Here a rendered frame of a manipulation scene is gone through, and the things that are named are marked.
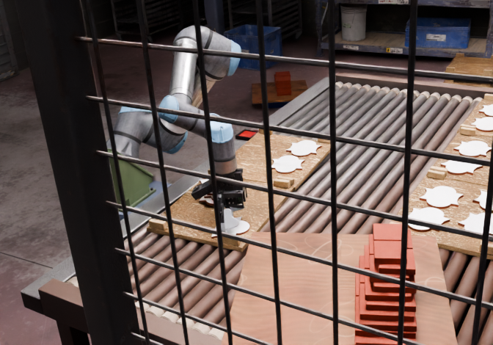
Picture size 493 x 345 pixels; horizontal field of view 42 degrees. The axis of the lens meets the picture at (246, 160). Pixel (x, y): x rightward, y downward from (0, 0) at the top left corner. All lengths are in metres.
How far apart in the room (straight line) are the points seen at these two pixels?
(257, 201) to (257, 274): 0.58
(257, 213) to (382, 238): 0.74
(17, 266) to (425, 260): 2.69
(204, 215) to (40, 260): 1.90
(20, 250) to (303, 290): 2.68
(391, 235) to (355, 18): 5.70
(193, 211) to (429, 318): 0.95
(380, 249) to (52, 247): 2.81
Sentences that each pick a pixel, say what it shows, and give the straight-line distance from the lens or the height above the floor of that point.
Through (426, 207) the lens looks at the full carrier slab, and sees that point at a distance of 2.13.
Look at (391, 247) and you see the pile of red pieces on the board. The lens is 1.42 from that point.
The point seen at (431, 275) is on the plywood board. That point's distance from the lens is 1.64.
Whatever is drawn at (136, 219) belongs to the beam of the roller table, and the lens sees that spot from 2.19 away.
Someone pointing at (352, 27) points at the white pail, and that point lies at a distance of 7.08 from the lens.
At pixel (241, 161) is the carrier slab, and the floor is 0.94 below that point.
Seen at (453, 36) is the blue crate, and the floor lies 0.26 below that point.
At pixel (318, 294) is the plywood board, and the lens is 1.56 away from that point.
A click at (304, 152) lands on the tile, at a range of 2.49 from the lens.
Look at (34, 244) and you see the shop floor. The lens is 4.05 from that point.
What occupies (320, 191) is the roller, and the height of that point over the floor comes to 0.91.
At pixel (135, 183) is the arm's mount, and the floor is 0.95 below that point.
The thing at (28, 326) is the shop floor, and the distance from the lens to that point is 3.40.
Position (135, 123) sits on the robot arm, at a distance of 2.40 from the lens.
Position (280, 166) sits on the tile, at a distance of 2.38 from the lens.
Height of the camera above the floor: 1.98
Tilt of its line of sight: 25 degrees down
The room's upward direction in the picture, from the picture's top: 4 degrees counter-clockwise
